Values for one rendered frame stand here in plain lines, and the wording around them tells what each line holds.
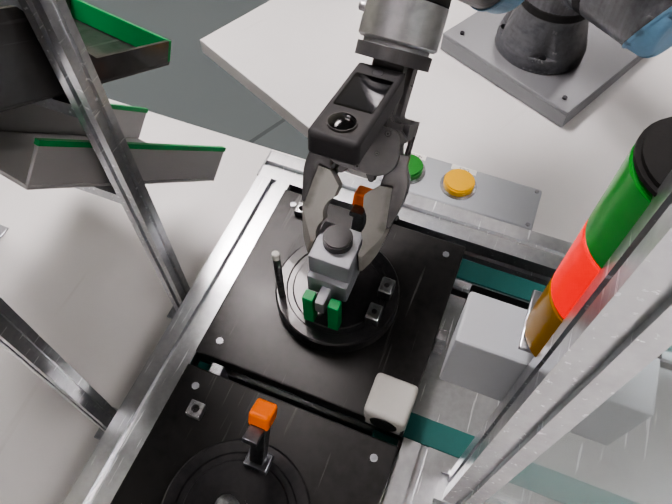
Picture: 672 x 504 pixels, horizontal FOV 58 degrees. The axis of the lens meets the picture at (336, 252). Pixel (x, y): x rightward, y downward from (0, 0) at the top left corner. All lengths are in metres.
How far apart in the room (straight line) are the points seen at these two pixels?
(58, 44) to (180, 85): 1.93
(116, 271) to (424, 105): 0.56
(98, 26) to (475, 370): 0.49
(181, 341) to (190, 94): 1.73
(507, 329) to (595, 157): 0.68
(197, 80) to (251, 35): 1.25
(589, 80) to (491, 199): 0.38
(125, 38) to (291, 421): 0.42
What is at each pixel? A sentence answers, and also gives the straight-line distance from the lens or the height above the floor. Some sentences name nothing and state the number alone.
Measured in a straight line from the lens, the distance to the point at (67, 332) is 0.87.
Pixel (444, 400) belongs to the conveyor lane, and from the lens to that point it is 0.71.
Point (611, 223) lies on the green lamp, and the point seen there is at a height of 1.38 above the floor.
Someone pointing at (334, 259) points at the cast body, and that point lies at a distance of 0.58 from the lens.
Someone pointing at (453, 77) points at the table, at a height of 0.86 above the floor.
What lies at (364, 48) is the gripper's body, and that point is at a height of 1.22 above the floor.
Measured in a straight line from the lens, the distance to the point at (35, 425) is 0.83.
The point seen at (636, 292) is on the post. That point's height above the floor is 1.39.
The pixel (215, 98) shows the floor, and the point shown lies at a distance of 2.33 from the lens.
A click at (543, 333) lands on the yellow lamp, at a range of 0.34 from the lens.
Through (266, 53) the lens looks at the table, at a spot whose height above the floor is 0.86.
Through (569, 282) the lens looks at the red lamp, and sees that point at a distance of 0.30.
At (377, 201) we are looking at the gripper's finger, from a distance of 0.57.
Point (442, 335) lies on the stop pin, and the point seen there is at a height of 0.97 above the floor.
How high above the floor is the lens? 1.58
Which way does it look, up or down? 58 degrees down
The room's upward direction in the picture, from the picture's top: straight up
